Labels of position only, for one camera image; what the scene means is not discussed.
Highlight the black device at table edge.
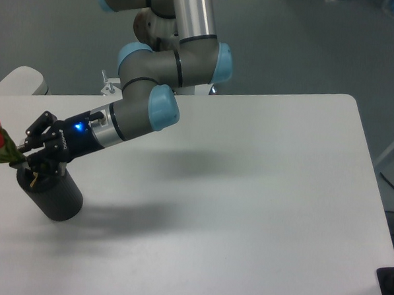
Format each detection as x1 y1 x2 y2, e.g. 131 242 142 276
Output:
376 267 394 295

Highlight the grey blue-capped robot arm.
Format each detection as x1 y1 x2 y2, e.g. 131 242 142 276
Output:
11 0 233 176

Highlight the white rounded side table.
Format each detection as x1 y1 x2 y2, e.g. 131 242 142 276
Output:
0 66 51 96

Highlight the black ribbed cylindrical vase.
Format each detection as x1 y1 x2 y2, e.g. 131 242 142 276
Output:
16 163 83 222

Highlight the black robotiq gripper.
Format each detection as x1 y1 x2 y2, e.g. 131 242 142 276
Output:
17 111 104 177

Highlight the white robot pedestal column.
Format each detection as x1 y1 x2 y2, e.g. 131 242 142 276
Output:
133 8 180 51

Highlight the black floor cable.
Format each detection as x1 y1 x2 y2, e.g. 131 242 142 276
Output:
378 172 394 195

